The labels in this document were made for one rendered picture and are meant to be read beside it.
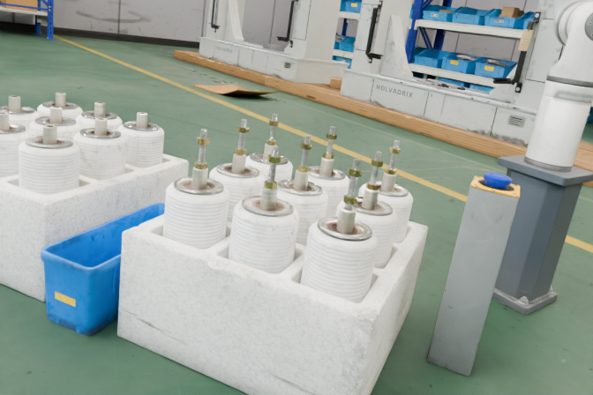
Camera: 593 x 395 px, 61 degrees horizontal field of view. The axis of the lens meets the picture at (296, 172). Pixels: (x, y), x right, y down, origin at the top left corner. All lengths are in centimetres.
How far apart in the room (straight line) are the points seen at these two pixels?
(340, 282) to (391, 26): 303
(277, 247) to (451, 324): 33
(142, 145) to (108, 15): 605
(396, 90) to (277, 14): 522
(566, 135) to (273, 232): 66
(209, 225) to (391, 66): 290
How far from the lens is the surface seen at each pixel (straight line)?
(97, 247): 97
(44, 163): 94
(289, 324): 69
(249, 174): 86
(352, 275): 67
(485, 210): 81
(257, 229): 70
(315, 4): 410
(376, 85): 342
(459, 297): 87
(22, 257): 98
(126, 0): 719
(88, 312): 87
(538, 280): 120
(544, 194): 113
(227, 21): 526
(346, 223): 68
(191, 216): 75
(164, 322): 81
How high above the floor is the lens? 51
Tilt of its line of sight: 16 degrees down
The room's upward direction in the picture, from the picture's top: 8 degrees clockwise
